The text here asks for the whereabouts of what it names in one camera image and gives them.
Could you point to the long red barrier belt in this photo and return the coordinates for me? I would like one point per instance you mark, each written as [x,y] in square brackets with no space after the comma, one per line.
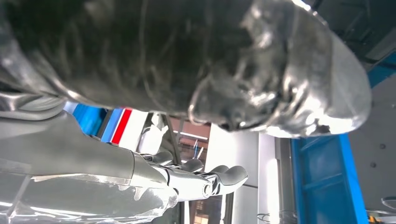
[121,125]

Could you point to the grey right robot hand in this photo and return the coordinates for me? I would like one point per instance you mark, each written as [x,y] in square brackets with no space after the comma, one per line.
[154,55]

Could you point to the white square pillar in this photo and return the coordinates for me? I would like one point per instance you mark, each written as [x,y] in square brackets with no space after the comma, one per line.
[235,148]

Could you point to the blue metal shelf rack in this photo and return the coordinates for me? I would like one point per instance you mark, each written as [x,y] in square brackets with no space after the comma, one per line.
[325,179]

